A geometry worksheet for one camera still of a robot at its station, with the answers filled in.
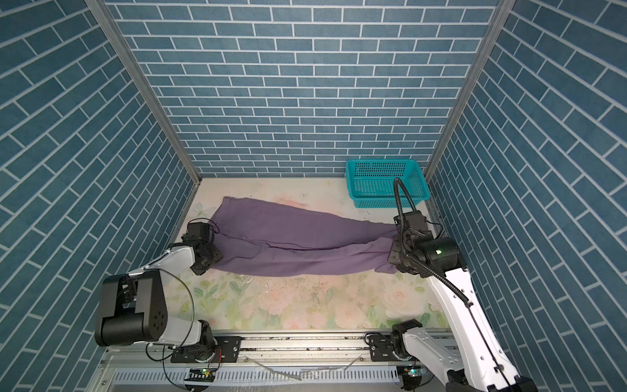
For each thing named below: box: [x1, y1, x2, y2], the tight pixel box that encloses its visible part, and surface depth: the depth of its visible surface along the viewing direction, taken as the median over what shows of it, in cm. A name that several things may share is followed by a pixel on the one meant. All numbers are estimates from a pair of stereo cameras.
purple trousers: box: [211, 196, 401, 275], surface depth 96 cm
